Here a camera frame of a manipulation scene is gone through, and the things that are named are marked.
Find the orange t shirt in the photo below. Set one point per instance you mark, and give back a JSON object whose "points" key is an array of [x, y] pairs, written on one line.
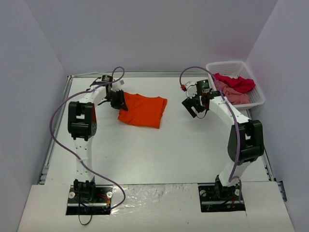
{"points": [[142, 111]]}

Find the aluminium table edge rail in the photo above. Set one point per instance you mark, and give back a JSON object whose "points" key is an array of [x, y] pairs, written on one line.
{"points": [[55, 128]]}

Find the magenta t shirt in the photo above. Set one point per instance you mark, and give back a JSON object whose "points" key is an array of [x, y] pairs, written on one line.
{"points": [[239, 84]]}

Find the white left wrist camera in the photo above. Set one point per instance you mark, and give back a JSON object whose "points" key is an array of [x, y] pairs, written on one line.
{"points": [[118, 86]]}

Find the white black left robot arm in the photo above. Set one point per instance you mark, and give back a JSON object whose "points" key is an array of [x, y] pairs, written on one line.
{"points": [[82, 126]]}

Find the white plastic laundry basket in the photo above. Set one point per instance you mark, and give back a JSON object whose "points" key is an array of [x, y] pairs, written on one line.
{"points": [[235, 69]]}

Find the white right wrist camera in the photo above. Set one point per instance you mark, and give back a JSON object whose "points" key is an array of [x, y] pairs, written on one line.
{"points": [[190, 89]]}

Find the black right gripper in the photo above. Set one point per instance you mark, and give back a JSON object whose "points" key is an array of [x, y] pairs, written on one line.
{"points": [[193, 105]]}

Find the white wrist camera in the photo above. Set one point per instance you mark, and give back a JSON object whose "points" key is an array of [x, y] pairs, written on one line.
{"points": [[118, 86], [190, 89]]}

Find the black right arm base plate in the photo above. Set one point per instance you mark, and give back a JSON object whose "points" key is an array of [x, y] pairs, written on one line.
{"points": [[211, 202]]}

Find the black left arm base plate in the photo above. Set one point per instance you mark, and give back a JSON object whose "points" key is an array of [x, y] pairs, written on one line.
{"points": [[98, 204]]}

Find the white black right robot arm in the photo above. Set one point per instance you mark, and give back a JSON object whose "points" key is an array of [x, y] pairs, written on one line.
{"points": [[246, 142]]}

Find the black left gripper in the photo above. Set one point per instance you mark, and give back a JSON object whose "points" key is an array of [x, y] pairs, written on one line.
{"points": [[118, 100]]}

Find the dusty pink t shirt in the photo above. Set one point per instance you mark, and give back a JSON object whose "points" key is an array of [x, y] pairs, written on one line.
{"points": [[234, 97]]}

